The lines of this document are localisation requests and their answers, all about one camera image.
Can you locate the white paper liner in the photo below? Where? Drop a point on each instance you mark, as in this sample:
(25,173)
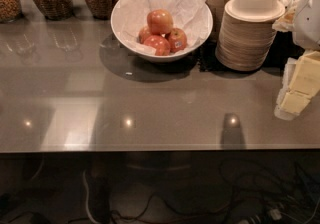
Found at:
(192,16)

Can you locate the black mat under bowls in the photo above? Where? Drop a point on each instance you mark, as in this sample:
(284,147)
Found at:
(246,56)

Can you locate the front stack of paper bowls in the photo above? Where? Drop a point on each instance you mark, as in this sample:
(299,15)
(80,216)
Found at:
(250,19)

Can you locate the right red apple with sticker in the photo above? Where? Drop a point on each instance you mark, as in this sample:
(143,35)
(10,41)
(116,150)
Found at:
(177,40)

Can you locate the top red apple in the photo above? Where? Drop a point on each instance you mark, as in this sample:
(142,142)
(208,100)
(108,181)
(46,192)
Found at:
(160,21)

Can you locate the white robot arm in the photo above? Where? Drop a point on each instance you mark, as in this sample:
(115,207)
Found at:
(306,26)

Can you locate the front red apple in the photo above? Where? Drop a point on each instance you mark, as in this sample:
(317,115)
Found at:
(159,43)

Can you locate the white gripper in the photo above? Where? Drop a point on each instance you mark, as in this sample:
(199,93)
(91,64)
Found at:
(309,23)

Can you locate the left glass snack jar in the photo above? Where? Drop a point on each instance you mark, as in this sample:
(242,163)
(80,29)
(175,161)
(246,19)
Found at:
(9,10)

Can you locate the left red apple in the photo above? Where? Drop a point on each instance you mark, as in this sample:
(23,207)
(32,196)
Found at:
(144,33)

